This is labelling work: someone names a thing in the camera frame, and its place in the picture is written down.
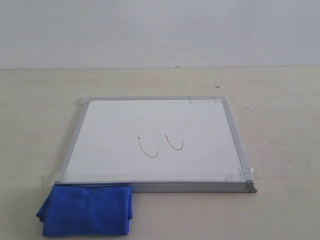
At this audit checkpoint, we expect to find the blue microfibre cloth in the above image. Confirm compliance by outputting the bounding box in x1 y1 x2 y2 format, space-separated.
36 185 133 237

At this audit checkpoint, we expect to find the aluminium framed whiteboard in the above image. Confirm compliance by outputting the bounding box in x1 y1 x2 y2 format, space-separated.
58 96 257 194

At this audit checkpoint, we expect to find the clear tape back right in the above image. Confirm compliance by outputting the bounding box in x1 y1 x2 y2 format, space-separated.
212 96 235 104

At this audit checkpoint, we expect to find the clear tape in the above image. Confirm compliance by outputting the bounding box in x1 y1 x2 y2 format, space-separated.
224 167 258 182
74 97 97 105
212 96 235 104
41 172 68 188

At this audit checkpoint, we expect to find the clear tape back left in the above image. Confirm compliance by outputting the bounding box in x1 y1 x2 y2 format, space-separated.
74 97 97 105

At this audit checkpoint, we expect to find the clear tape front right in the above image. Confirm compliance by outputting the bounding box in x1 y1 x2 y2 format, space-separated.
224 167 258 182

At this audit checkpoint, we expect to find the clear tape front left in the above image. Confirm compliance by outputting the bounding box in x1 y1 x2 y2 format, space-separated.
41 172 68 188

